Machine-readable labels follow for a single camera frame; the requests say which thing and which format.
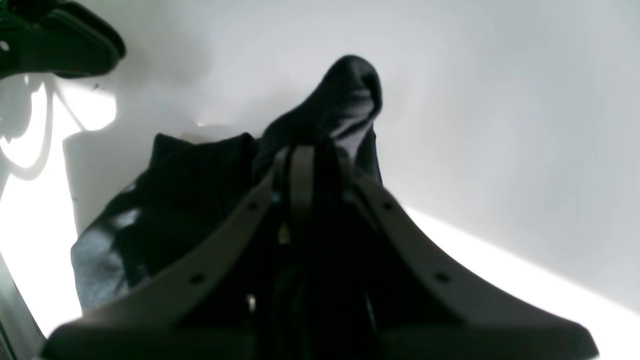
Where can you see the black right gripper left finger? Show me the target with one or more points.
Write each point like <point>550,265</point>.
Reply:
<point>141,325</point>

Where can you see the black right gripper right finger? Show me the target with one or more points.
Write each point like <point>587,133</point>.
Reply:
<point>454,314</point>

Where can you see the black printed t-shirt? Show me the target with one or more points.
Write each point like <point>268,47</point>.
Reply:
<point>188,190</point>

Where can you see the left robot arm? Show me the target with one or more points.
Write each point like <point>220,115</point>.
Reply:
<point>61,37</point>

